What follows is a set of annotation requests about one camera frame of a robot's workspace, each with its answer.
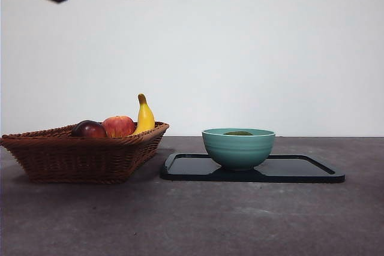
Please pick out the teal ribbed bowl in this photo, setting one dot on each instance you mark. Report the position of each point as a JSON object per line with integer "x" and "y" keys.
{"x": 238, "y": 151}

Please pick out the red yellow apple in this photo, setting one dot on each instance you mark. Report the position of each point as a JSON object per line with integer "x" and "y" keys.
{"x": 120, "y": 125}

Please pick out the black rectangular tray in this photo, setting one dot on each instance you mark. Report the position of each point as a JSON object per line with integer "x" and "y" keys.
{"x": 300, "y": 172}

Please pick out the yellow banana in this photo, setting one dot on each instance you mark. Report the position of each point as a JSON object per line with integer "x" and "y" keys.
{"x": 145, "y": 118}

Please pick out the green avocado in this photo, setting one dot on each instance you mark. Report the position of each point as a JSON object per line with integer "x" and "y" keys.
{"x": 238, "y": 132}

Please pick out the dark red plum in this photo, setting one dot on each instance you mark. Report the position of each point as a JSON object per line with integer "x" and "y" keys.
{"x": 90, "y": 130}

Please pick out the brown wicker basket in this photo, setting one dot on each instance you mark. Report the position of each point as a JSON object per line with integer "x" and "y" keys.
{"x": 75, "y": 160}

